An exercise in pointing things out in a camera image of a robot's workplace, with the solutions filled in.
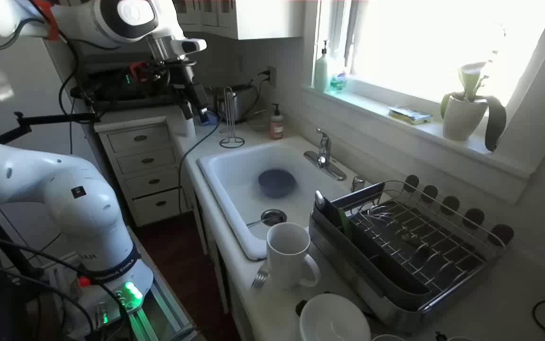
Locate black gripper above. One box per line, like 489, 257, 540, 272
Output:
169, 60, 214, 124

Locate white mug cup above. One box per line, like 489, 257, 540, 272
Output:
265, 222, 322, 294

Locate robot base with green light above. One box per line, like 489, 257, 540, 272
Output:
44, 253, 201, 341

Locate blue plate in sink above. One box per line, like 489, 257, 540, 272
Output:
258, 168, 300, 200

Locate steel sink drain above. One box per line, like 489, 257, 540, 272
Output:
260, 207, 290, 228

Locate white round bowl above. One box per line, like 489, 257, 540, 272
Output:
298, 293, 373, 341

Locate white upright cylinder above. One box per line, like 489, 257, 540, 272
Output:
182, 116, 199, 143

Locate clear wine glass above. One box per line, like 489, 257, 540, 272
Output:
218, 88, 248, 152

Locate chrome toaster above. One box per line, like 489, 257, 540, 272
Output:
214, 84, 262, 126

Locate white drawer cabinet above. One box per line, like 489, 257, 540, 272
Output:
93, 107, 194, 230

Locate brown soap dispenser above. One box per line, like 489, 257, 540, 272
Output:
269, 103, 286, 143

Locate black microwave oven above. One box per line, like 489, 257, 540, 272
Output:
72, 60, 184, 114

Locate white soap bottle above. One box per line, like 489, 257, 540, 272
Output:
313, 41, 332, 96

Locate chrome faucet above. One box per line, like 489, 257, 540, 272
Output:
303, 128, 349, 185

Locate yellow green sponge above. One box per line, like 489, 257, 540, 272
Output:
387, 105, 432, 128

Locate metal dish rack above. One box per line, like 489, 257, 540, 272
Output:
309, 179, 517, 332

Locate white plant pot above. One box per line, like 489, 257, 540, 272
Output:
441, 94, 491, 143

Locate green potted plant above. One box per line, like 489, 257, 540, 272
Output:
440, 60, 510, 154

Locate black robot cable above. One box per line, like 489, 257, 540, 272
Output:
177, 120, 224, 215

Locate white wall outlet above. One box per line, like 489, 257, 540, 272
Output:
262, 65, 281, 88

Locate white wall cabinet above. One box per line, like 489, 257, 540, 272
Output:
175, 0, 307, 42

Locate orange cable strap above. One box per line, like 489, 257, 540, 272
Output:
31, 0, 61, 42

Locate white window frame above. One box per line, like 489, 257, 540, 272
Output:
301, 0, 545, 205

